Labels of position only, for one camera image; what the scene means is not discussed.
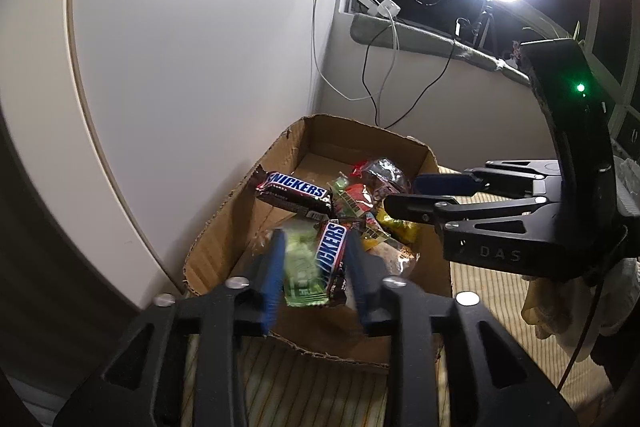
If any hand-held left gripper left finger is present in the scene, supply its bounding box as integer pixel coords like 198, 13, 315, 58
52, 229, 288, 427

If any white cable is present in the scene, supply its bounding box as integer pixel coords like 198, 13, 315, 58
312, 0, 401, 102

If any potted spider plant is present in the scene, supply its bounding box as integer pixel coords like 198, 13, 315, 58
520, 21, 588, 52

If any striped bed sheet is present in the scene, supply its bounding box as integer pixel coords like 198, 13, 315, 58
180, 164, 616, 427

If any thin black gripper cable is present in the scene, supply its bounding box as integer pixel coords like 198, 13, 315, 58
557, 227, 631, 390

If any gold candy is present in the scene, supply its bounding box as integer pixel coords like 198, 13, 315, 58
375, 207, 421, 243

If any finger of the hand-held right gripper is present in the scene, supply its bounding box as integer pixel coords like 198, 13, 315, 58
414, 159, 566, 198
384, 193, 548, 233

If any green candy packet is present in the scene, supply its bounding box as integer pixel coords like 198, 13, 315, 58
282, 227, 328, 308

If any red candy packet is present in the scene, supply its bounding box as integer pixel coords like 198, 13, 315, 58
345, 184, 373, 208

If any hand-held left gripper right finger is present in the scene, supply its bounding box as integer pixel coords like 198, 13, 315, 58
345, 232, 581, 427

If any brown chocolate bar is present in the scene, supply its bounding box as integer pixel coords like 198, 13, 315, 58
250, 165, 333, 218
312, 221, 351, 305

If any person's right hand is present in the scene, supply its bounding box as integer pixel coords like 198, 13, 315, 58
522, 259, 640, 338

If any white power strip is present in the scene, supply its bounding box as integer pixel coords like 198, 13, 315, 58
356, 0, 401, 18

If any brown cardboard box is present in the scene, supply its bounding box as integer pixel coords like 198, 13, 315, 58
182, 113, 453, 370

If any white wardrobe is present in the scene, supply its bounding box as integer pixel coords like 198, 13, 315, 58
0, 0, 346, 313

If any clear dark plum packet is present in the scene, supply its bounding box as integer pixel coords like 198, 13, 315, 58
360, 158, 411, 198

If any sliced bread packet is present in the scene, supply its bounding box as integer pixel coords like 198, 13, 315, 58
350, 237, 418, 308

